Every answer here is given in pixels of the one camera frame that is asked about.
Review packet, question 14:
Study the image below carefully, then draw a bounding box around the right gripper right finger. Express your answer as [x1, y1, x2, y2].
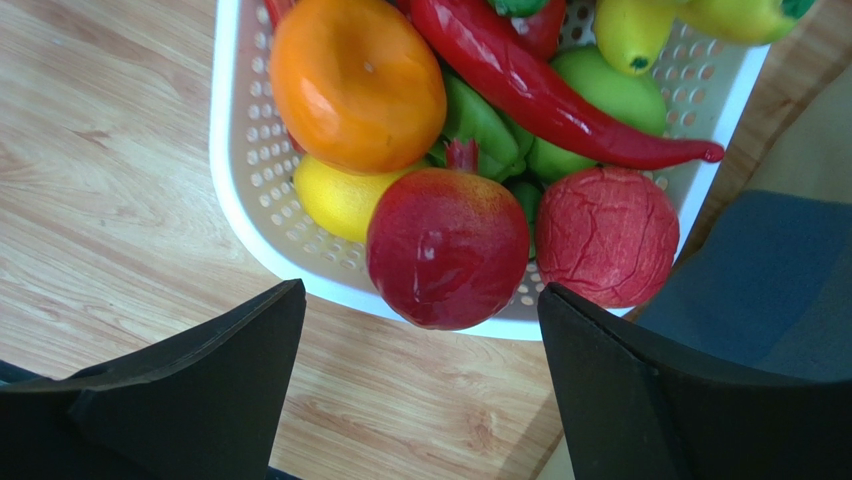
[538, 283, 851, 479]

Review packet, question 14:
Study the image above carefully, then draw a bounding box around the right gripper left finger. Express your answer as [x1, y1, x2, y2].
[1, 279, 306, 479]

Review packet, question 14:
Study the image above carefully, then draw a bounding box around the red pomegranate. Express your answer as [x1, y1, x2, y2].
[366, 139, 530, 330]

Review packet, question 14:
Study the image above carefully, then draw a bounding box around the yellow banana bunch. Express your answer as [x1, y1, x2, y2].
[592, 0, 814, 76]

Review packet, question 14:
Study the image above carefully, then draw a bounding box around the wrinkled red fruit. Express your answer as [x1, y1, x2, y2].
[535, 167, 680, 309]

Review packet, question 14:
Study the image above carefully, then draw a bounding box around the blue yellow checked pillow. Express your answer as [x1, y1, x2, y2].
[536, 63, 852, 480]

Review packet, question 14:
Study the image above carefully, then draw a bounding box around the yellow lemon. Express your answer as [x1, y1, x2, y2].
[293, 155, 430, 243]

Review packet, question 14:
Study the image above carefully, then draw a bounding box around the long red chili pepper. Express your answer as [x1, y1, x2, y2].
[410, 0, 725, 170]

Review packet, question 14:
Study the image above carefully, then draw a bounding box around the green leafy vegetable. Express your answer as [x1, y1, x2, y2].
[428, 70, 542, 259]

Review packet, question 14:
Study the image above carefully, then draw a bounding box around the green apple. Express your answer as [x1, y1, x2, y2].
[526, 45, 667, 184]

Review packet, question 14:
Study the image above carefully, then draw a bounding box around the orange persimmon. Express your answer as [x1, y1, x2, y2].
[269, 0, 447, 174]

